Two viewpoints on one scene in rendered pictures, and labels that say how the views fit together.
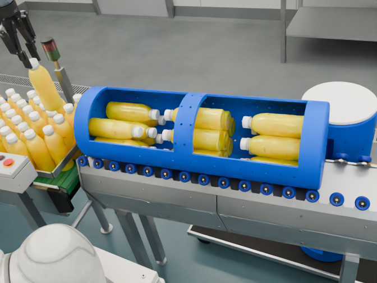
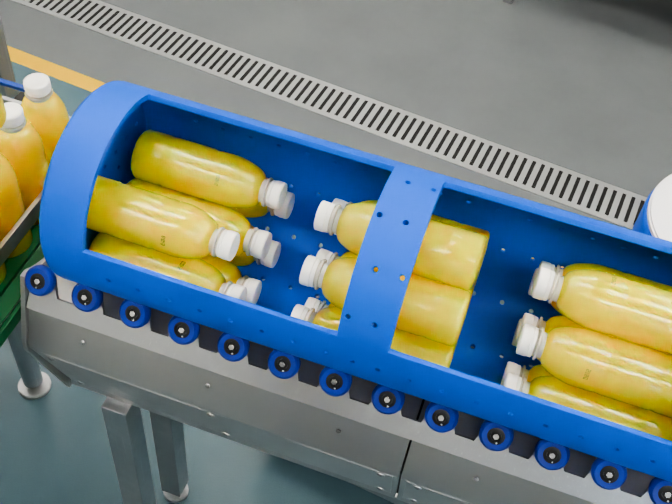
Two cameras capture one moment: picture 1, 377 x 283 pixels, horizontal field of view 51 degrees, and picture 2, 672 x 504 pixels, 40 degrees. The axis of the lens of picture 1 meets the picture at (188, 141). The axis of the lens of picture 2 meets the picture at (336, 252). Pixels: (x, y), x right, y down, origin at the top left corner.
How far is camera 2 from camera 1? 0.45 m
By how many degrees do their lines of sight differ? 14
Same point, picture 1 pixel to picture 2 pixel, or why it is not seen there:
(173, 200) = (287, 426)
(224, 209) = (423, 474)
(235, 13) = not seen: outside the picture
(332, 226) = not seen: outside the picture
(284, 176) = (628, 453)
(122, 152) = (178, 301)
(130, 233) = (129, 451)
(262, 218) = not seen: outside the picture
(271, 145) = (608, 368)
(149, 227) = (169, 425)
